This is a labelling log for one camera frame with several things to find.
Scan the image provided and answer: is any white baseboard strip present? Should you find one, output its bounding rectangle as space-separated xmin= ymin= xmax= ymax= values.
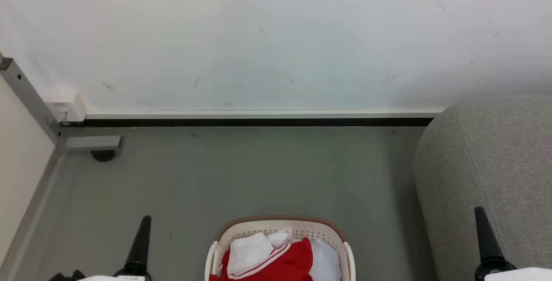
xmin=85 ymin=109 xmax=445 ymax=120

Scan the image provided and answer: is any white partition panel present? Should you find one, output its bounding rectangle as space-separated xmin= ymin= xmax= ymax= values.
xmin=0 ymin=76 xmax=56 ymax=266

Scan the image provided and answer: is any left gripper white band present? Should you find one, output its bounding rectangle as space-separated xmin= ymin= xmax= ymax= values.
xmin=78 ymin=215 xmax=153 ymax=281

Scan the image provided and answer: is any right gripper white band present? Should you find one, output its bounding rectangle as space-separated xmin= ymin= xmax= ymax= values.
xmin=474 ymin=206 xmax=552 ymax=281

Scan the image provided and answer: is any white laundry basket brown rim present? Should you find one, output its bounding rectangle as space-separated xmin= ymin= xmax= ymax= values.
xmin=205 ymin=216 xmax=356 ymax=281

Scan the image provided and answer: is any grey metal foot bar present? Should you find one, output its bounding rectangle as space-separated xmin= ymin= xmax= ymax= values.
xmin=64 ymin=136 xmax=122 ymax=151

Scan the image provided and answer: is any black skirting strip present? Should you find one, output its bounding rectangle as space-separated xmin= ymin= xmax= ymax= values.
xmin=60 ymin=118 xmax=434 ymax=128

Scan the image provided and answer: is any grey metal partition frame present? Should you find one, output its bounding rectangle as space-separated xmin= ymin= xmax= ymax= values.
xmin=0 ymin=57 xmax=66 ymax=281

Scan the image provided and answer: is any red garment white striped collar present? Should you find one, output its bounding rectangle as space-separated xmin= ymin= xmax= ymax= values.
xmin=209 ymin=229 xmax=314 ymax=281

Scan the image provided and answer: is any white wall socket box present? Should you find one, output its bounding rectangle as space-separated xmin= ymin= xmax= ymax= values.
xmin=44 ymin=91 xmax=88 ymax=123

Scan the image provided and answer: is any grey fabric sofa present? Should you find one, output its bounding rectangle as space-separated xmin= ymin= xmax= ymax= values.
xmin=413 ymin=95 xmax=552 ymax=281

